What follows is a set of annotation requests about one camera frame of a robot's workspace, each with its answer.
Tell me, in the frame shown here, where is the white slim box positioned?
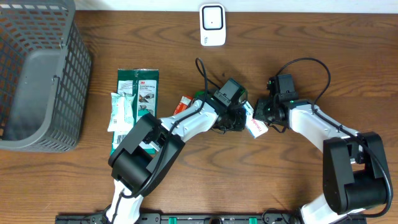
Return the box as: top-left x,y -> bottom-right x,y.
243,101 -> 269,139

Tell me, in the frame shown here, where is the green lid jar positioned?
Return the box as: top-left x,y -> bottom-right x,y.
194,91 -> 208,100

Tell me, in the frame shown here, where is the red stick sachet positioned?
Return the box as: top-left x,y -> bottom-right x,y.
174,95 -> 193,115

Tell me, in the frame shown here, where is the green white gloves package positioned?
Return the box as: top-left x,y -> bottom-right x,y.
111,69 -> 159,152

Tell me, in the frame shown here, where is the mint wet wipes pack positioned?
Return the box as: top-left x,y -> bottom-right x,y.
108,93 -> 135,132

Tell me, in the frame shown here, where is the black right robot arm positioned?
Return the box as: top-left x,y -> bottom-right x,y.
254,74 -> 393,223

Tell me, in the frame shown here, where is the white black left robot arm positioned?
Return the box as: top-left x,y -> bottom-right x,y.
103,78 -> 248,223

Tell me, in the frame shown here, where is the grey plastic mesh basket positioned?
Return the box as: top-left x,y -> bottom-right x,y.
1,0 -> 92,152

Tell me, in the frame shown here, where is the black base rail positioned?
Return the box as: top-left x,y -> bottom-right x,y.
55,212 -> 368,224

